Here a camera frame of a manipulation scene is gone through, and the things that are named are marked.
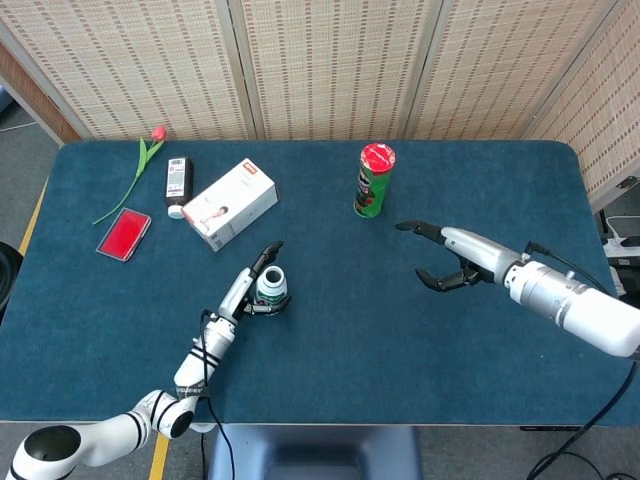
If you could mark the red flat plastic case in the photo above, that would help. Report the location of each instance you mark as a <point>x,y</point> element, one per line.
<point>124,233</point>

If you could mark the blue felt table mat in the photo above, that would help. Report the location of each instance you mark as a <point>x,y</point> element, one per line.
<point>400,350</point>

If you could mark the green chips can red lid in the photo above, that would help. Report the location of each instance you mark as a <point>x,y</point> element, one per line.
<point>372,185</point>

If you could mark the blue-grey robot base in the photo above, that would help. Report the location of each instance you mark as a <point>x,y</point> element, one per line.
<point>315,450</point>

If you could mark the white power strip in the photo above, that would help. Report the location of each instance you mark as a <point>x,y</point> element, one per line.
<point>625,243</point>

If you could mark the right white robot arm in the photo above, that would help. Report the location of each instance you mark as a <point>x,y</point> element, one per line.
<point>575,300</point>

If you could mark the artificial red tulip flower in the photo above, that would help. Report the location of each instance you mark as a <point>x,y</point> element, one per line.
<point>158,133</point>

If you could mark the black round stool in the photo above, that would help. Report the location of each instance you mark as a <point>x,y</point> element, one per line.
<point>7,275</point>

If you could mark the beige woven folding screen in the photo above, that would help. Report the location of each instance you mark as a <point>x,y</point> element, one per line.
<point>325,65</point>

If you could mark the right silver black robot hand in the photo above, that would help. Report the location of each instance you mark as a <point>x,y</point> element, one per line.
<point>480,252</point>

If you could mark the white plastic bottle green label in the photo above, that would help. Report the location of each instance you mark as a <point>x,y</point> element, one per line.
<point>272,289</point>

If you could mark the dark brown bottle white cap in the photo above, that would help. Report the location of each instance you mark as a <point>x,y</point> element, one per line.
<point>179,182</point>

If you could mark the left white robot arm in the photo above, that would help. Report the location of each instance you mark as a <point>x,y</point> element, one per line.
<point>200,360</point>

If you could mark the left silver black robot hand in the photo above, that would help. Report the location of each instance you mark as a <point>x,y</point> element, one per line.
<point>237,295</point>

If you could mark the white cardboard box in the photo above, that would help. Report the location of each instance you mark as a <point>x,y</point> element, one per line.
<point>232,202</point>

